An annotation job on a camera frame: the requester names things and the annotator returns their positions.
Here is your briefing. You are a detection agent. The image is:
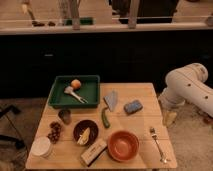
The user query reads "yellow banana piece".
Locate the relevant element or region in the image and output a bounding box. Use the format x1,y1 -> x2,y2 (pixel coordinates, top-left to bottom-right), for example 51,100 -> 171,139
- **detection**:
77,128 -> 90,145

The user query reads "silver fork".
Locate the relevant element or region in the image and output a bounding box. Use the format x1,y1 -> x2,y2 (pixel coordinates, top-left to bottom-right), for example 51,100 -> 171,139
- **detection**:
149,127 -> 169,164

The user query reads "orange clay bowl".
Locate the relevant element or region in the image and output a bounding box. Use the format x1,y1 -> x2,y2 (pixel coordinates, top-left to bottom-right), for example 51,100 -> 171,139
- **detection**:
107,130 -> 139,162

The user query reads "white lidded container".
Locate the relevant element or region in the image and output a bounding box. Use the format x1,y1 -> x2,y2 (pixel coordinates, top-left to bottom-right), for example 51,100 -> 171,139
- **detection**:
31,137 -> 52,158

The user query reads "black chair base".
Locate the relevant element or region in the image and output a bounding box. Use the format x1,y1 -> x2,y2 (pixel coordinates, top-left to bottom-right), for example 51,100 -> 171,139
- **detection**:
0,105 -> 26,150

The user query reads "blue sponge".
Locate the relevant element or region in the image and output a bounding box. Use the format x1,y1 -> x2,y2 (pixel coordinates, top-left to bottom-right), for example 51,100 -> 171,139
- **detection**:
124,100 -> 143,115

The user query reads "green plastic tray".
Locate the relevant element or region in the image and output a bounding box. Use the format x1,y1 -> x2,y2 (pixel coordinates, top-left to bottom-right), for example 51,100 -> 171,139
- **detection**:
48,75 -> 100,108

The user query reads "dark brown plate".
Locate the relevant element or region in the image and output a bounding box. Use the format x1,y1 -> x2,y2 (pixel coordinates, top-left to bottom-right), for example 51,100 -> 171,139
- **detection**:
73,120 -> 99,146

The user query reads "wooden block brush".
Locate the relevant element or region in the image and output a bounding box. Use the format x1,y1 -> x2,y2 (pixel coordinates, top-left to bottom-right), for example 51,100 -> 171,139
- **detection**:
81,139 -> 107,166

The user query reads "brown grape cluster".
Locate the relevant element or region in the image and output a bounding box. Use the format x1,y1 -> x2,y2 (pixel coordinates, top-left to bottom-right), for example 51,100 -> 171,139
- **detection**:
47,122 -> 62,144

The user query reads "orange peach fruit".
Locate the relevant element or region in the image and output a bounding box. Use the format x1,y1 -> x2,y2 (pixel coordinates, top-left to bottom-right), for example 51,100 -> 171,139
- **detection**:
70,79 -> 81,90

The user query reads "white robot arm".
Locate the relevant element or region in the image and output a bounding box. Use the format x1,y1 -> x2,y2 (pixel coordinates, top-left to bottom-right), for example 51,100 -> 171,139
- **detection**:
158,63 -> 213,126

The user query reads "small dark metal cup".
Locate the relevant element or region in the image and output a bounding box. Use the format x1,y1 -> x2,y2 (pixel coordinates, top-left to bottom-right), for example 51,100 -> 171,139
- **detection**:
58,109 -> 71,125

